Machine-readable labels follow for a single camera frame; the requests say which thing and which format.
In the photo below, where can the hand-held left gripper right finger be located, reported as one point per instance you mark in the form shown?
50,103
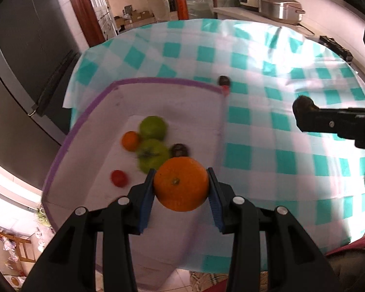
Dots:
216,200

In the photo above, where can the teal white checkered tablecloth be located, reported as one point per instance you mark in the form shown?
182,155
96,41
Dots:
261,164

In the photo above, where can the dark grey refrigerator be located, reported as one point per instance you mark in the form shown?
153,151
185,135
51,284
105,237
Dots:
24,51

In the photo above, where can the large orange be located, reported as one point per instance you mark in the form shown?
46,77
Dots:
181,185

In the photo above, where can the green apple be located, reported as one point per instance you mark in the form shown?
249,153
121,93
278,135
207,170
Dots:
152,155
153,126

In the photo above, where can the silver lidded cooking appliance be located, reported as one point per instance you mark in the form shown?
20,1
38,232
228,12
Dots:
279,6

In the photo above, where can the cardboard box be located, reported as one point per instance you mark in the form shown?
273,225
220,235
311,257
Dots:
137,16

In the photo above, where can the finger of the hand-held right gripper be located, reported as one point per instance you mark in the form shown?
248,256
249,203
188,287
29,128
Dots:
322,121

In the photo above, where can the wooden chair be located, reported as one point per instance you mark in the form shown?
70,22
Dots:
18,246

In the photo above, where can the large dark water chestnut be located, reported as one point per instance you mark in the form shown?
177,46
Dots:
180,149

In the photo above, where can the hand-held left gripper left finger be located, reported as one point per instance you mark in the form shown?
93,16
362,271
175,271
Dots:
146,200

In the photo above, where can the small orange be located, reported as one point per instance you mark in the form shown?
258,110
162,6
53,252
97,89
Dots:
130,140

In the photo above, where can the patterned floor mat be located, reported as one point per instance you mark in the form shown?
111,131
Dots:
208,282

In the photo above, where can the red cherry tomato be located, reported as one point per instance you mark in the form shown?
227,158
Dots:
118,178

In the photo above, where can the white kitchen counter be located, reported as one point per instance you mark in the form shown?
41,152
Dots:
231,12

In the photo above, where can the white box with purple rim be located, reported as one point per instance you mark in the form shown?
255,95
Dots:
170,106

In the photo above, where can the person's red clothing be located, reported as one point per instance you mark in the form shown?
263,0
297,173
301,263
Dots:
352,249

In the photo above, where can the small dark water chestnut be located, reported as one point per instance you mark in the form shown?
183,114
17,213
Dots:
224,80
302,103

